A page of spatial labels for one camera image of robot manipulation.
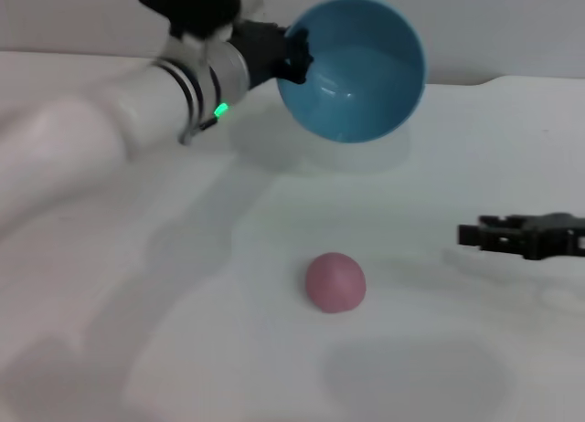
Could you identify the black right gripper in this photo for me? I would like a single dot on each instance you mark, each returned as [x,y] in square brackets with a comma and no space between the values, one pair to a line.
[548,237]

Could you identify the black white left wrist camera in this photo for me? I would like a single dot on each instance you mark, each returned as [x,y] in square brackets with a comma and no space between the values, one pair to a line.
[192,6]

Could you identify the blue bowl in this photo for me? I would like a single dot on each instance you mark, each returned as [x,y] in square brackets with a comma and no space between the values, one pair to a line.
[365,75]

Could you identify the pink toy peach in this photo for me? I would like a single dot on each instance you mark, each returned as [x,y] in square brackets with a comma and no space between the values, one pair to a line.
[336,282]

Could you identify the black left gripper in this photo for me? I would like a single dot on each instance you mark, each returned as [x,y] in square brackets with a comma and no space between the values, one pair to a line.
[262,52]

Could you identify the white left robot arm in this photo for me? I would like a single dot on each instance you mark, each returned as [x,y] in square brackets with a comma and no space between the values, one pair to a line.
[91,125]

